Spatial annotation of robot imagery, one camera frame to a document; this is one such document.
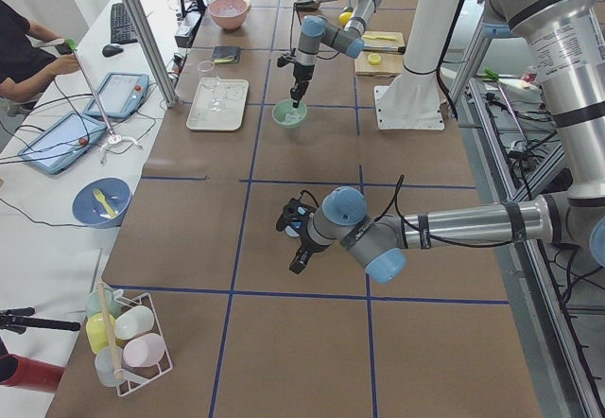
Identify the blue teach pendant far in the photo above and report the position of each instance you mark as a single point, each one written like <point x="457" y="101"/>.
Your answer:
<point x="121" y="94"/>

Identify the blue bowl with fork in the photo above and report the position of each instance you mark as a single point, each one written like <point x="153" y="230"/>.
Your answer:
<point x="90" y="213"/>

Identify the ice cubes in green bowl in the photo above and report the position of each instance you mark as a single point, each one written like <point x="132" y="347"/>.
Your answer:
<point x="292" y="118"/>

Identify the large yellow lemon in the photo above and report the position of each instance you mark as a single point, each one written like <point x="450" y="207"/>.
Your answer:
<point x="344" y="17"/>

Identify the black computer mouse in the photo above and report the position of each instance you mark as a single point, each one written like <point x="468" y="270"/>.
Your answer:
<point x="110" y="50"/>

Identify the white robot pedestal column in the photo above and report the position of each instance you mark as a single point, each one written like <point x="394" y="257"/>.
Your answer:
<point x="427" y="38"/>

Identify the white wire cup rack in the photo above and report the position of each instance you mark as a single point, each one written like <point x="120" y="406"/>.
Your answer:
<point x="135" y="378"/>

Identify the red cylinder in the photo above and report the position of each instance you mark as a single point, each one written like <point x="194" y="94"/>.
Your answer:
<point x="30" y="374"/>

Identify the metal ice scoop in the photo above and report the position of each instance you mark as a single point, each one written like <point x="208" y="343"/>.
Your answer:
<point x="309" y="5"/>

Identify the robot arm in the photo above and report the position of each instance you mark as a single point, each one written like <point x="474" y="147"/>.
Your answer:
<point x="352" y="16"/>
<point x="567" y="46"/>

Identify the grey folded cloth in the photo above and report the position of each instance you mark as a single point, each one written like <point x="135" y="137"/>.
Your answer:
<point x="226" y="54"/>

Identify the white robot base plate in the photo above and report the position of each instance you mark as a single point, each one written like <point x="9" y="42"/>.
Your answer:
<point x="408" y="108"/>

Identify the pink cup in rack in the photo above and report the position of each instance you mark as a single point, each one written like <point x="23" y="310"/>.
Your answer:
<point x="144" y="351"/>

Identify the green bowl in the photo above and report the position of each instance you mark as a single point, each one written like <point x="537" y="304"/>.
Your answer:
<point x="287" y="106"/>

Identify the clear wine glass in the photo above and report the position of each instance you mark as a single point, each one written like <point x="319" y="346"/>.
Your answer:
<point x="211" y="82"/>

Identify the cream bear serving tray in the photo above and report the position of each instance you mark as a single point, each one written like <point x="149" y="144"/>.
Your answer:
<point x="200" y="118"/>

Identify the aluminium frame post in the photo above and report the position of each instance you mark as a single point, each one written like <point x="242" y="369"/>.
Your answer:
<point x="151" y="51"/>

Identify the yellow plastic knife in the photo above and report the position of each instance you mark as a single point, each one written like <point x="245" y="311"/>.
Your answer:
<point x="390" y="38"/>

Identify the pink bowl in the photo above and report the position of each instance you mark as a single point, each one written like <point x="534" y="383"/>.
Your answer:
<point x="229" y="23"/>

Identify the half lemon slice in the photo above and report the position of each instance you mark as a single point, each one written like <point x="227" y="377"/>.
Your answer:
<point x="374" y="59"/>

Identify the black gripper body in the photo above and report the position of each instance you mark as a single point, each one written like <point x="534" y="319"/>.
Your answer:
<point x="300" y="74"/>
<point x="304" y="247"/>

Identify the yellow cup in rack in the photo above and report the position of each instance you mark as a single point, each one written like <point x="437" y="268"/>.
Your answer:
<point x="96" y="333"/>

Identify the green cup in rack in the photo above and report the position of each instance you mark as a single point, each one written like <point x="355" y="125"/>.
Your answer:
<point x="94" y="305"/>

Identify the steel knife handle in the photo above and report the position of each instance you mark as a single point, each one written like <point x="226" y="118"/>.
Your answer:
<point x="386" y="49"/>

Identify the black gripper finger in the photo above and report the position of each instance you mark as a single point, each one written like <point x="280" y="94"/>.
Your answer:
<point x="294" y="93"/>
<point x="300" y="260"/>
<point x="302" y="91"/>

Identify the white cup in rack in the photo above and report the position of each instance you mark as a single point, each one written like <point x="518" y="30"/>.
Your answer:
<point x="134" y="322"/>

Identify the blue teach pendant near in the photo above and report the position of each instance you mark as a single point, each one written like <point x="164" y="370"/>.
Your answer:
<point x="63" y="143"/>

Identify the clear cup in rack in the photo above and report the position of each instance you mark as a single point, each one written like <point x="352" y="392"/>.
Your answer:
<point x="105" y="369"/>

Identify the blue teach pendant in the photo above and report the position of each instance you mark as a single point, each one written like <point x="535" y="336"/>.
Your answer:
<point x="121" y="94"/>
<point x="63" y="143"/>

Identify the clear ice cubes in pink bowl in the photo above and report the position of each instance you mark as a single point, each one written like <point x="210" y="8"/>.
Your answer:
<point x="229" y="8"/>

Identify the yellow plastic fork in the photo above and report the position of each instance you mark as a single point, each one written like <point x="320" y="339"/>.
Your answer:
<point x="101" y="198"/>

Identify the seated person in black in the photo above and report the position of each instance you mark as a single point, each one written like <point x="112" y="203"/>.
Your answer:
<point x="26" y="70"/>

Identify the wooden cutting board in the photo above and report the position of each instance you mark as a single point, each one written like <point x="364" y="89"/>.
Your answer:
<point x="391" y="65"/>

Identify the black camera tripod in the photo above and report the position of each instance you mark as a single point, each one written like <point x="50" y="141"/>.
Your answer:
<point x="18" y="320"/>

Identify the black keyboard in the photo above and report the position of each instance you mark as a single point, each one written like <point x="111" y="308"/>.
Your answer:
<point x="121" y="28"/>

